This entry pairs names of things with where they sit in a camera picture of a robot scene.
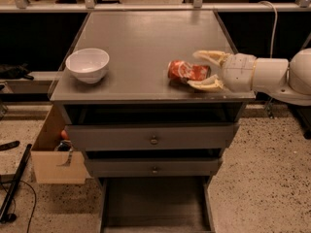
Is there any grey bottom drawer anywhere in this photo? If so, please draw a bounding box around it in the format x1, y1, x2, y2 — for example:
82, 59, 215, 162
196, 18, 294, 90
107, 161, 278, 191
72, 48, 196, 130
98, 177, 216, 233

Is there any black floor cable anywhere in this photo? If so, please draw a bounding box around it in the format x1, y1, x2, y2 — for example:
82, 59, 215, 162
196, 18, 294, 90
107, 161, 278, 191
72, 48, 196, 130
0, 178, 38, 233

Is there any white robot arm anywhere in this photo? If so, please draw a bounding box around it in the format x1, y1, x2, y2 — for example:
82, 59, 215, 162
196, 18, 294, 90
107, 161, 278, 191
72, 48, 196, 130
188, 49, 311, 106

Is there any grey drawer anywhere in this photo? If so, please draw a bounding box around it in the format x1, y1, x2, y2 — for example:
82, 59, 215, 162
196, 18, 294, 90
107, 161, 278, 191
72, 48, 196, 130
65, 123, 238, 151
85, 158, 223, 178
98, 177, 216, 233

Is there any grey drawer cabinet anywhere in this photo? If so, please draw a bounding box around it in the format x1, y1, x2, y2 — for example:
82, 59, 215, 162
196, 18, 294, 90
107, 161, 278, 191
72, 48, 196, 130
48, 9, 258, 233

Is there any grey metal railing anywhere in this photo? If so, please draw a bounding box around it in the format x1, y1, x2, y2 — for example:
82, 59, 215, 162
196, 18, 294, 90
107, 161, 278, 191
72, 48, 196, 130
0, 0, 311, 13

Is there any grey top drawer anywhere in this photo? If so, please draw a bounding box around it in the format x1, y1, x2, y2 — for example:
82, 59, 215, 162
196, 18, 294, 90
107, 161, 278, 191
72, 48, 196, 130
65, 123, 238, 151

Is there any black cloth bundle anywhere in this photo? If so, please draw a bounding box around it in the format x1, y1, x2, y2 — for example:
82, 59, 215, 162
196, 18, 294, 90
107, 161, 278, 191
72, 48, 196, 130
0, 64, 34, 80

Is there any cardboard box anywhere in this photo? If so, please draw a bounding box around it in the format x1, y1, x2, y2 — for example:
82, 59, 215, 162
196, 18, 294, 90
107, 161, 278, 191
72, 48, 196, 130
31, 106, 88, 183

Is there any red coke can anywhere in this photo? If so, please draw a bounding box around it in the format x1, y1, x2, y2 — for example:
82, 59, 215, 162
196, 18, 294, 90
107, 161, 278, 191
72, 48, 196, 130
167, 60, 211, 83

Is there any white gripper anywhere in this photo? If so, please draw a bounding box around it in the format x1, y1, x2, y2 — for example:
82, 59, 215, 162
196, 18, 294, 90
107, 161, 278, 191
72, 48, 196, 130
188, 50, 257, 92

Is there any orange ball in box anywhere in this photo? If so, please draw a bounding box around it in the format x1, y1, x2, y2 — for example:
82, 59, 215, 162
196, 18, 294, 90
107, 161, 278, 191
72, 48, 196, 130
60, 130, 69, 140

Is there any black pole stand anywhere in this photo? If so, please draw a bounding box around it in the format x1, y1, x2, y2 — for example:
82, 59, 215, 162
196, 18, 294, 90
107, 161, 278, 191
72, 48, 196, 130
0, 144, 32, 223

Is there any white bowl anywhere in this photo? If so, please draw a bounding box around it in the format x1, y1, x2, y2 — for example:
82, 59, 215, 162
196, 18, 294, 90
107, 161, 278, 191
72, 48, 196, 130
65, 48, 110, 83

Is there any grey middle drawer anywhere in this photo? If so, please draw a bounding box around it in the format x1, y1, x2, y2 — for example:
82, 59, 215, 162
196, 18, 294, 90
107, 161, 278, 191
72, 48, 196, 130
85, 158, 223, 178

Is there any white cable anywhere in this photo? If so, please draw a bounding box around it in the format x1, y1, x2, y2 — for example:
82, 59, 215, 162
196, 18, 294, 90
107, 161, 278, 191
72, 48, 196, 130
259, 0, 280, 59

